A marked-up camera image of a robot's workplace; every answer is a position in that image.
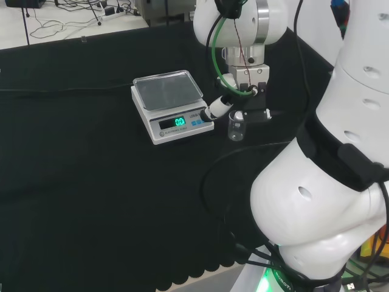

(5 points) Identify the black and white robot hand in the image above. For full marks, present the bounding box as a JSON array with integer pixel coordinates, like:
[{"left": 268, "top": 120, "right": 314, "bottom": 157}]
[{"left": 203, "top": 64, "right": 273, "bottom": 124}]

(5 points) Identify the small clear glass beaker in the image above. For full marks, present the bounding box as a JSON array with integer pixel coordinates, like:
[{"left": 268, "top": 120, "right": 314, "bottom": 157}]
[{"left": 227, "top": 110, "right": 246, "bottom": 142}]

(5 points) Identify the white electronic balance, steel pan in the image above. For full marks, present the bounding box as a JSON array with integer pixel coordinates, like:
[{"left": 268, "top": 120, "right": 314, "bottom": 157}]
[{"left": 130, "top": 69, "right": 216, "bottom": 146}]

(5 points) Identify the grey metal cabinet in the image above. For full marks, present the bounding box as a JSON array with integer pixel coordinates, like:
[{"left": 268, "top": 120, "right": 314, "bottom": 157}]
[{"left": 134, "top": 0, "right": 196, "bottom": 29}]

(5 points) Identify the white power strip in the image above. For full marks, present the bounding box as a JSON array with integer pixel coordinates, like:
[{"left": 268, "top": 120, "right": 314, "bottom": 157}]
[{"left": 101, "top": 6, "right": 126, "bottom": 21}]

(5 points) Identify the black tripod leg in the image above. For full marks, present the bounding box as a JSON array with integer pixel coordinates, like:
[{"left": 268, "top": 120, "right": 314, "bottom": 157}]
[{"left": 87, "top": 0, "right": 103, "bottom": 26}]

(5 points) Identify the black bench cloth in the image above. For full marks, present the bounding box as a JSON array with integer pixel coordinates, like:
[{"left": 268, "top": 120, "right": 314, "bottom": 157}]
[{"left": 0, "top": 25, "right": 336, "bottom": 292}]

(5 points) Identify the yellow stop button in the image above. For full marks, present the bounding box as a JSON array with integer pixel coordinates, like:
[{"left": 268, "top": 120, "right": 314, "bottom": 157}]
[{"left": 360, "top": 226, "right": 389, "bottom": 264}]

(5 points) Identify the thin black stand pole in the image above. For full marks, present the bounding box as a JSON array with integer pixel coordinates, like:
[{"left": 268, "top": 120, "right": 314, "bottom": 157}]
[{"left": 21, "top": 0, "right": 30, "bottom": 46}]

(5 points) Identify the black computer tower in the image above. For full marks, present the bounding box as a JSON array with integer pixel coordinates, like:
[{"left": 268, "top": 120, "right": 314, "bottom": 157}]
[{"left": 5, "top": 0, "right": 47, "bottom": 9}]

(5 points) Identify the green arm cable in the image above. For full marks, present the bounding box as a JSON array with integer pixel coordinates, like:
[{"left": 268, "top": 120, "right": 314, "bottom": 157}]
[{"left": 210, "top": 11, "right": 260, "bottom": 99}]

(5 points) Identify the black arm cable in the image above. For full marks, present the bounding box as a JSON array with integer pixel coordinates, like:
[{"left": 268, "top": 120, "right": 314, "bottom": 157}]
[{"left": 201, "top": 0, "right": 311, "bottom": 220}]

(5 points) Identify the white floor cable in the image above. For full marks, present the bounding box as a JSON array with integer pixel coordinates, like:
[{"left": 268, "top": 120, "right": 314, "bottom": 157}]
[{"left": 29, "top": 12, "right": 101, "bottom": 40}]

